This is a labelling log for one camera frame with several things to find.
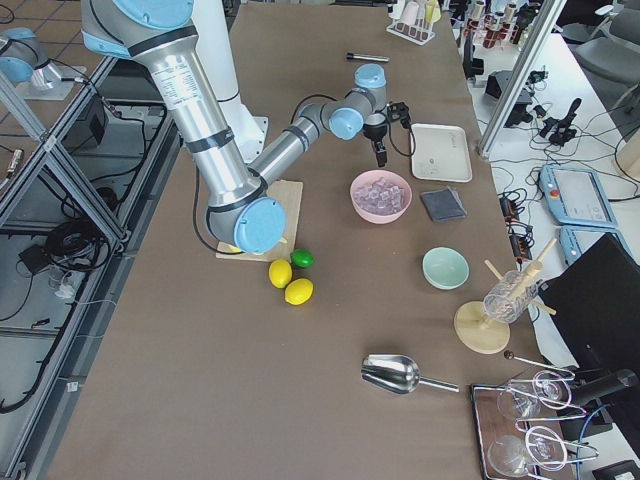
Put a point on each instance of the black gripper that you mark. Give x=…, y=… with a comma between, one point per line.
x=374, y=132

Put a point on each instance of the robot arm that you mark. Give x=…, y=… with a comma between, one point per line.
x=24, y=60
x=167, y=38

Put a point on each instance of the pile of ice cubes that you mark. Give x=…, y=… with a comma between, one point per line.
x=381, y=196

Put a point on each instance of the pink cup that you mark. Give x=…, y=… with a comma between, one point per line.
x=409, y=13

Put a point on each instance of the yellow cup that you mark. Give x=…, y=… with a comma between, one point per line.
x=432, y=11

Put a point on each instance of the wooden cup tree stand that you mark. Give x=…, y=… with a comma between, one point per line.
x=473, y=326

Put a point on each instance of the steel ice scoop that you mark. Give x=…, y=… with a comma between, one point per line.
x=398, y=374

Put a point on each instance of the pink bowl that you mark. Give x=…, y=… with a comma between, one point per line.
x=374, y=219

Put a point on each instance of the cream rabbit tray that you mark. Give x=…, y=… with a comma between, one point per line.
x=440, y=153

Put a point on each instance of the grey folded cloth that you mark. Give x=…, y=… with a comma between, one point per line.
x=443, y=205

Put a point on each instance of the steel muddler black tip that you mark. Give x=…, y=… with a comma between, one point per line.
x=353, y=56

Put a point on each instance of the wooden cutting board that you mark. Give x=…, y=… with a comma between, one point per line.
x=290, y=210

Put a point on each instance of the green lime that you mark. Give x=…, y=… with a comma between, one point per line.
x=302, y=258

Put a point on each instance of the green bowl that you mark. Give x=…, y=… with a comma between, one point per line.
x=445, y=268

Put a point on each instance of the whole yellow lemon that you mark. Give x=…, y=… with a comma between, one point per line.
x=299, y=291
x=280, y=273

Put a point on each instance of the clear glass mug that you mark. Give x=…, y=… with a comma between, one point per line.
x=511, y=295

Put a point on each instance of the blue teach pendant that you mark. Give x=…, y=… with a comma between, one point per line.
x=575, y=240
x=576, y=197

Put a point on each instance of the wine glass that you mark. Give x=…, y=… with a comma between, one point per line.
x=524, y=398
x=540, y=451

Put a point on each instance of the dark wooden tray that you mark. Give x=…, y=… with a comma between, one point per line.
x=491, y=424

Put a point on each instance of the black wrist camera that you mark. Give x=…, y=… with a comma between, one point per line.
x=399, y=112

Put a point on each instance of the white wire cup rack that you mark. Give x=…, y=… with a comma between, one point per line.
x=420, y=34

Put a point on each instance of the aluminium frame post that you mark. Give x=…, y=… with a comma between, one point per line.
x=542, y=26

